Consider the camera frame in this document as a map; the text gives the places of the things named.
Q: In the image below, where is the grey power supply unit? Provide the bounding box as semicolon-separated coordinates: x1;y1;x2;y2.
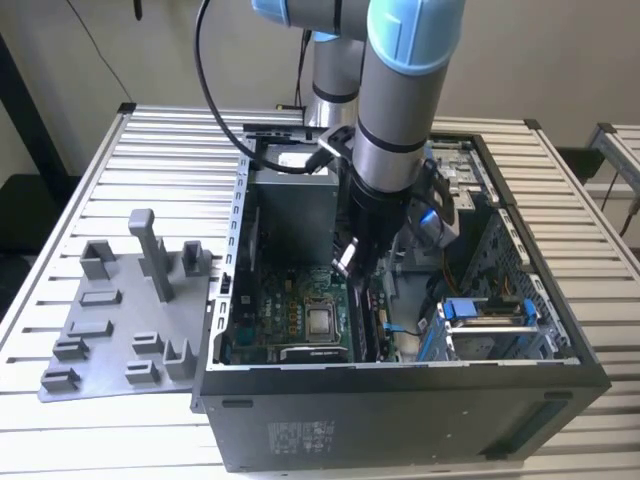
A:
248;144;346;266

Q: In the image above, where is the CPU socket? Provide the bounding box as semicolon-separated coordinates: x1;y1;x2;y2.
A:
298;296;347;347

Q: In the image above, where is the grey metal drive cage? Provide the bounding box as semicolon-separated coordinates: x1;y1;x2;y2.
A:
389;139;494;271

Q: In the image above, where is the silver CPU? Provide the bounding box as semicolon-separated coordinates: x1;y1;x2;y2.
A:
305;308;337;339

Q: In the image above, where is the green motherboard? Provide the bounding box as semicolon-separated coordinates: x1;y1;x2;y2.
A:
219;264;401;364

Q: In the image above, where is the hard disk in blue carrier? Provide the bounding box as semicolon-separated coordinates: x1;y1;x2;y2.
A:
437;297;541;362

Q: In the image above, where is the black expansion card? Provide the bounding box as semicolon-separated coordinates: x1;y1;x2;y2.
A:
278;345;350;364

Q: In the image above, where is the black PC case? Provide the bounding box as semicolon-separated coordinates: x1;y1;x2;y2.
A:
192;122;614;474

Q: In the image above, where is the black block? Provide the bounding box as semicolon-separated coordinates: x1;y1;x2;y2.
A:
555;146;606;182

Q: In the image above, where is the grey plastic parts rack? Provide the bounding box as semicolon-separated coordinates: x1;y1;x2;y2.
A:
37;208;224;404

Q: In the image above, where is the black stand with round base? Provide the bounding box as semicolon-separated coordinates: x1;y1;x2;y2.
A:
0;32;84;281

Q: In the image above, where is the small silver wrist camera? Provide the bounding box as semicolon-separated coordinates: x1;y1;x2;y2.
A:
332;237;362;277

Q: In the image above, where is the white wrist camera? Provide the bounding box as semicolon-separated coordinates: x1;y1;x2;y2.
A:
407;199;461;247

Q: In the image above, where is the orange wire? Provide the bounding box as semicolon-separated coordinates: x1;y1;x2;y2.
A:
442;249;464;297

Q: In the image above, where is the blue wire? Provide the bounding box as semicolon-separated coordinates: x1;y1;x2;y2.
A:
382;322;424;337

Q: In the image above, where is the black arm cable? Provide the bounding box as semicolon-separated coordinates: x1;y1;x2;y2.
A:
294;29;314;109

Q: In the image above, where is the thick black camera cable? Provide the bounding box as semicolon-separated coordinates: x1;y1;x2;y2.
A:
193;0;334;176

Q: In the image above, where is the aluminium frame table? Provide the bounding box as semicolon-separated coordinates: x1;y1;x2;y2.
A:
582;122;640;201

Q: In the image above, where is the thin black cable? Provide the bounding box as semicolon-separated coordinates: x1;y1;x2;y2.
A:
66;0;135;105

